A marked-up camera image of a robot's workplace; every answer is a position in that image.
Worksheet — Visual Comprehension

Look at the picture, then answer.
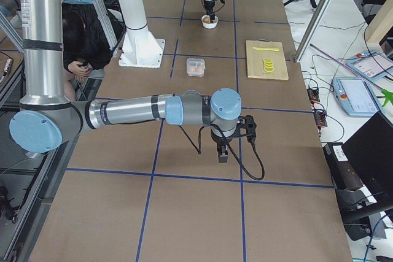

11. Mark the wooden cutting board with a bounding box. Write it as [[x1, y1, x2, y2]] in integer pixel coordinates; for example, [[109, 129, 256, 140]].
[[246, 40, 289, 80]]

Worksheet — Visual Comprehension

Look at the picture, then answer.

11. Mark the teach pendant near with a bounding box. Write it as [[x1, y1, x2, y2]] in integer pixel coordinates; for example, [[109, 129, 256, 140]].
[[332, 77, 381, 117]]

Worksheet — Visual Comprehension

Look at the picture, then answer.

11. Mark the reacher grabber stick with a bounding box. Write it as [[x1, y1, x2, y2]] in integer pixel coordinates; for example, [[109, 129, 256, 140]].
[[310, 44, 393, 107]]

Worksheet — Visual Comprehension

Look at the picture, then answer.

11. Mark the clear plastic egg box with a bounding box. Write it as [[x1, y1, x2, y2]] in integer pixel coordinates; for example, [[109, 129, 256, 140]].
[[186, 58, 206, 77]]

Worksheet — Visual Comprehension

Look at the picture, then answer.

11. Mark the teach pendant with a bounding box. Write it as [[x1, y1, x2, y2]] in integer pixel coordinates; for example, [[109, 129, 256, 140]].
[[332, 77, 381, 117], [346, 50, 392, 82]]

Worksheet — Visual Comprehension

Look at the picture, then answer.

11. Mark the teach pendant far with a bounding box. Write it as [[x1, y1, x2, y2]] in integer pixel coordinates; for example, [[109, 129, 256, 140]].
[[346, 50, 392, 82]]

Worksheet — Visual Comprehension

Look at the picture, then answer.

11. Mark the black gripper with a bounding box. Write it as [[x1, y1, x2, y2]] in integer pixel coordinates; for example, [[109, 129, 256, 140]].
[[203, 0, 216, 21], [211, 124, 239, 163]]

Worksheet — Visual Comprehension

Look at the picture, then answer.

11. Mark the black monitor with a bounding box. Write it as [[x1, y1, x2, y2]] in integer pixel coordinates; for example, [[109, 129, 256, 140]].
[[343, 112, 392, 198]]

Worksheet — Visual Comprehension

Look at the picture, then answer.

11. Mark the aluminium frame post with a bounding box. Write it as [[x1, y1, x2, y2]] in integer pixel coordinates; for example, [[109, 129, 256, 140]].
[[294, 0, 331, 63]]

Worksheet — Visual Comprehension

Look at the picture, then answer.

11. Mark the white bowl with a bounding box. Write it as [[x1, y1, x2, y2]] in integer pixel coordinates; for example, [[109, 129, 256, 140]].
[[201, 15, 219, 29]]

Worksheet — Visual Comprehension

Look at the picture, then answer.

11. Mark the yellow plastic knife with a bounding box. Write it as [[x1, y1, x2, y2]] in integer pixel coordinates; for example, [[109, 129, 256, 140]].
[[252, 47, 280, 52]]

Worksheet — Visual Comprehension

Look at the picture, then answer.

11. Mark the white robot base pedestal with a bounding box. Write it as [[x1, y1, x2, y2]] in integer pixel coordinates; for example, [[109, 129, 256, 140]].
[[119, 0, 165, 68]]

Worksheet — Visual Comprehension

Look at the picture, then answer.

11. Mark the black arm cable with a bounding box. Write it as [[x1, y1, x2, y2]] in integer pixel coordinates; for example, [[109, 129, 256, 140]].
[[179, 120, 265, 180]]

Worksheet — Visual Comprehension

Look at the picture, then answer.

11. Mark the person in black shirt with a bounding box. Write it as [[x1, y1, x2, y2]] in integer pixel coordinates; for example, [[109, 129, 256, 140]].
[[62, 4, 112, 93]]

